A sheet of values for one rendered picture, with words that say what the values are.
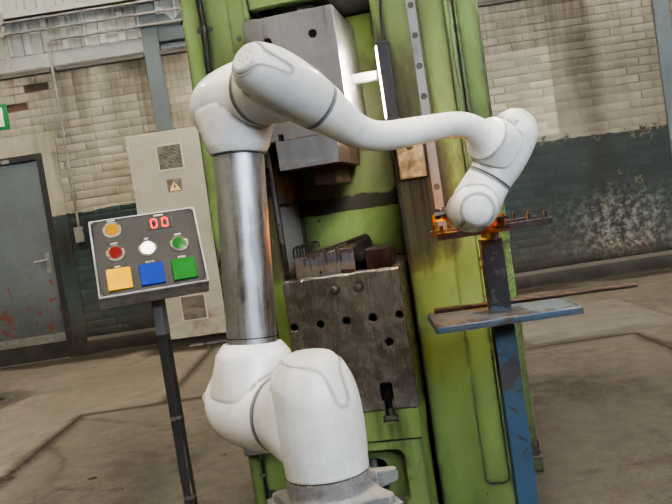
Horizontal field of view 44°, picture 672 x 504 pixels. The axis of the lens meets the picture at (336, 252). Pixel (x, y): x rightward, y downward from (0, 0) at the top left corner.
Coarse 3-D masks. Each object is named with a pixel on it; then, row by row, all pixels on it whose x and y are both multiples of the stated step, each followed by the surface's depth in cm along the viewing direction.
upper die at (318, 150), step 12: (276, 144) 269; (288, 144) 268; (300, 144) 268; (312, 144) 267; (324, 144) 266; (336, 144) 265; (288, 156) 269; (300, 156) 268; (312, 156) 267; (324, 156) 266; (336, 156) 266; (348, 156) 283; (288, 168) 269; (300, 168) 271; (312, 168) 282
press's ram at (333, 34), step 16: (272, 16) 266; (288, 16) 265; (304, 16) 264; (320, 16) 263; (336, 16) 268; (256, 32) 267; (272, 32) 266; (288, 32) 265; (304, 32) 264; (320, 32) 263; (336, 32) 263; (352, 32) 299; (288, 48) 266; (304, 48) 265; (320, 48) 264; (336, 48) 263; (352, 48) 293; (320, 64) 264; (336, 64) 263; (352, 64) 288; (336, 80) 264; (352, 80) 282; (368, 80) 281; (352, 96) 278; (288, 128) 268; (304, 128) 267; (272, 144) 275
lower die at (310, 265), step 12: (312, 252) 277; (324, 252) 269; (336, 252) 268; (348, 252) 267; (300, 264) 271; (312, 264) 270; (324, 264) 269; (336, 264) 269; (348, 264) 268; (360, 264) 277; (300, 276) 271; (312, 276) 270
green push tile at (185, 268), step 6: (180, 258) 263; (186, 258) 263; (192, 258) 263; (174, 264) 261; (180, 264) 262; (186, 264) 262; (192, 264) 262; (174, 270) 260; (180, 270) 260; (186, 270) 261; (192, 270) 261; (174, 276) 259; (180, 276) 259; (186, 276) 260; (192, 276) 260
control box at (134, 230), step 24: (144, 216) 269; (168, 216) 270; (192, 216) 271; (96, 240) 262; (120, 240) 264; (144, 240) 265; (168, 240) 266; (192, 240) 267; (96, 264) 258; (120, 264) 259; (168, 264) 262; (144, 288) 257; (168, 288) 259; (192, 288) 263
